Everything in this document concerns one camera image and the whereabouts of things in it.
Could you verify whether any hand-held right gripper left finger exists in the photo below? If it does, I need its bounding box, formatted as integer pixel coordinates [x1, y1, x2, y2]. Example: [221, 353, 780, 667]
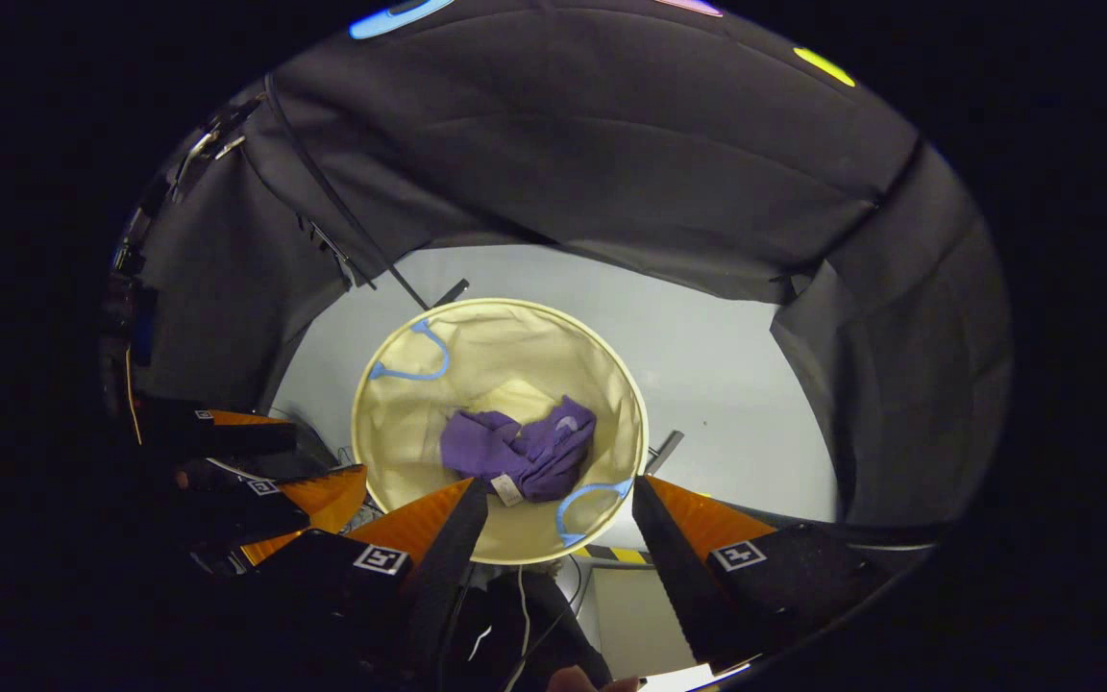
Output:
[254, 476, 491, 679]

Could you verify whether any black backdrop cloth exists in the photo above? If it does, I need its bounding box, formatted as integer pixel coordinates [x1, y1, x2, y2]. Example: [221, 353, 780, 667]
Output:
[126, 0, 1014, 530]

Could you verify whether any white cable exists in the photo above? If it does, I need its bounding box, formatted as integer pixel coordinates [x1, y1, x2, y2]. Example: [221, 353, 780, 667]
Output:
[501, 565, 535, 692]

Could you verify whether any cream round laundry hamper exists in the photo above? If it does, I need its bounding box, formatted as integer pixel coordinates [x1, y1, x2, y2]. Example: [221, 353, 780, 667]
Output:
[351, 297, 651, 566]

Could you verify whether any purple corduroy shirt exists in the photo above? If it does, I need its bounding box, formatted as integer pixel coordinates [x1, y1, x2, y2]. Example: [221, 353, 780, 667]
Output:
[439, 395, 599, 507]

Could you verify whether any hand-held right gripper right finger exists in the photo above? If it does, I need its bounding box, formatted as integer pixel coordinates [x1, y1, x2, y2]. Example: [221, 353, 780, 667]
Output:
[630, 474, 905, 676]

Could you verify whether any yellow black floor tape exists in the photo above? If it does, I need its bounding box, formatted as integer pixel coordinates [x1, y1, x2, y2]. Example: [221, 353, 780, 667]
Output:
[576, 544, 652, 566]

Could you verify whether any person's leg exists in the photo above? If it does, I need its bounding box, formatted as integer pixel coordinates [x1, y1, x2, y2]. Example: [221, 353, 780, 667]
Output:
[547, 665, 643, 692]

